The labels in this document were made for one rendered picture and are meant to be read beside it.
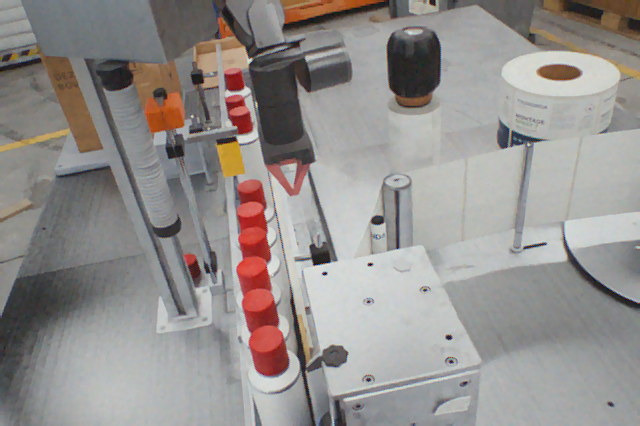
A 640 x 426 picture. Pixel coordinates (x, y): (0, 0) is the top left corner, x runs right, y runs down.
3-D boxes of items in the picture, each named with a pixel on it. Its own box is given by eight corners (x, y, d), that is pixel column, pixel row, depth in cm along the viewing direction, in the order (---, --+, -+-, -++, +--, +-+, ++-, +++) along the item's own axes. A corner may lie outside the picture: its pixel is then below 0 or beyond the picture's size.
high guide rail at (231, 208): (249, 342, 69) (247, 334, 69) (240, 344, 69) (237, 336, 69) (221, 48, 155) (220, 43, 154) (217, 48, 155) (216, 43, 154)
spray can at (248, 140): (277, 219, 101) (256, 114, 88) (248, 224, 100) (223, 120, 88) (274, 203, 105) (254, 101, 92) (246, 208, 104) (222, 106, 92)
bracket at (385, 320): (482, 369, 40) (483, 360, 39) (329, 402, 39) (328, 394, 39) (422, 250, 51) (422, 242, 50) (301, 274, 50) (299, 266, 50)
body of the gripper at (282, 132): (302, 125, 83) (295, 78, 78) (315, 159, 75) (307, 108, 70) (258, 134, 82) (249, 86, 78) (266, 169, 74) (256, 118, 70)
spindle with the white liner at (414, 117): (448, 204, 98) (452, 35, 80) (398, 214, 98) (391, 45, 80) (431, 177, 105) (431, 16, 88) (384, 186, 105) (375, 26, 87)
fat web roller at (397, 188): (420, 293, 82) (419, 186, 71) (390, 299, 82) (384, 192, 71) (411, 273, 86) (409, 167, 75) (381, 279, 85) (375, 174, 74)
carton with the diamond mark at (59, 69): (178, 135, 138) (146, 25, 122) (79, 153, 136) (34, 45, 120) (181, 87, 162) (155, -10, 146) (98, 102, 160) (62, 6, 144)
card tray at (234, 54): (284, 75, 165) (282, 62, 163) (196, 91, 163) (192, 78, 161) (273, 42, 189) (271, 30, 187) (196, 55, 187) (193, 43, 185)
